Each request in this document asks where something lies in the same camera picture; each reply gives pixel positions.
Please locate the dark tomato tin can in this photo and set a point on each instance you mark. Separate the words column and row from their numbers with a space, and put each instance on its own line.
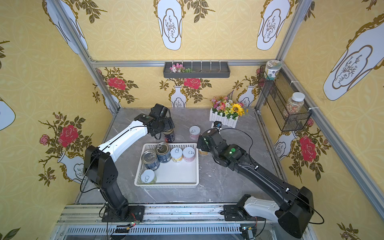
column 169, row 136

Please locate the pink small can front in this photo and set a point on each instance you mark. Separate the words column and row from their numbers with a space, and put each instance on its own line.
column 189, row 154

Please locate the small pink shelf flowers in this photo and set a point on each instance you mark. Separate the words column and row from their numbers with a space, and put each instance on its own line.
column 179, row 68

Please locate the blue tin can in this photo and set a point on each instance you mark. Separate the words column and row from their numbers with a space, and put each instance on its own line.
column 163, row 152
column 150, row 160

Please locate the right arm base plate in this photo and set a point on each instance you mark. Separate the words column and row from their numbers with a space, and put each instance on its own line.
column 233, row 213

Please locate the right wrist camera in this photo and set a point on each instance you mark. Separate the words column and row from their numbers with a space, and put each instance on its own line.
column 217, row 125

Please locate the yellow small can front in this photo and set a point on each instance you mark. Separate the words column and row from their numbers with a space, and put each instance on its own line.
column 202, row 153

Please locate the grey wall shelf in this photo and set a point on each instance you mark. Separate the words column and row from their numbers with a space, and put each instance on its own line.
column 201, row 69

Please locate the pink small can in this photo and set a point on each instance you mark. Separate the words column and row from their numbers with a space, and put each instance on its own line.
column 189, row 154
column 194, row 132

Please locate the clear jar white lid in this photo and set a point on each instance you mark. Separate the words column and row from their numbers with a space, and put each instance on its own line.
column 294, row 104

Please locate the yellow small can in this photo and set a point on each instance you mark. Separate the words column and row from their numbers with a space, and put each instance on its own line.
column 176, row 155
column 202, row 153

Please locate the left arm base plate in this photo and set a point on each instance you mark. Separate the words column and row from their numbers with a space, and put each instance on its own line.
column 124, row 215

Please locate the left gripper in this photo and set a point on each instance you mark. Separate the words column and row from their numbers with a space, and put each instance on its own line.
column 167, row 129

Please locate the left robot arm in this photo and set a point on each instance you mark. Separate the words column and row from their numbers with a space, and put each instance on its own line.
column 99, row 162

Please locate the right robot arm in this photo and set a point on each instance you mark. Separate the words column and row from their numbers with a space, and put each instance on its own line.
column 296, row 206

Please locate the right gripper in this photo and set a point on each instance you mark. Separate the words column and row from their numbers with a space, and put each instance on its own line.
column 203, row 142

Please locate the flower box white fence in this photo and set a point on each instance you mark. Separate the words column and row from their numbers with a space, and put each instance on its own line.
column 226, row 111

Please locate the white small can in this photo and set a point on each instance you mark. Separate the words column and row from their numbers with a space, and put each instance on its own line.
column 148, row 177

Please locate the white plastic basket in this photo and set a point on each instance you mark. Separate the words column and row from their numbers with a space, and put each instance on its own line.
column 171, row 175

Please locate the black wire wall basket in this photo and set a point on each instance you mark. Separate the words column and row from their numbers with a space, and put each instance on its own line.
column 276, row 93

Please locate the pink small can back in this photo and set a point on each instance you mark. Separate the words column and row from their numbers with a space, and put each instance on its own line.
column 194, row 132

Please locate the jar with patterned label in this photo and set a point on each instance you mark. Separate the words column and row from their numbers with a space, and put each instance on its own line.
column 272, row 69

